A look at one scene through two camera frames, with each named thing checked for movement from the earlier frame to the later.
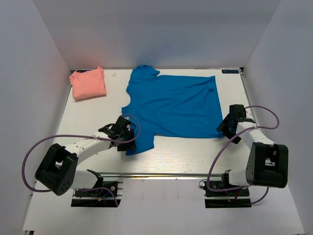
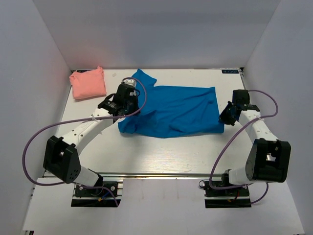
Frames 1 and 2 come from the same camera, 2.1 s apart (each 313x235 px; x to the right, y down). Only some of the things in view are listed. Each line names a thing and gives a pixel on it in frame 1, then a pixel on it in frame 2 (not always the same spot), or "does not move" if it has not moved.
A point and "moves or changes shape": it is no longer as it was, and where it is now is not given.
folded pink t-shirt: (88, 84) does not move
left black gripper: (128, 146) to (135, 98)
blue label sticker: (225, 71) does not move
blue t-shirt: (160, 105) moves or changes shape
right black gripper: (223, 127) to (223, 118)
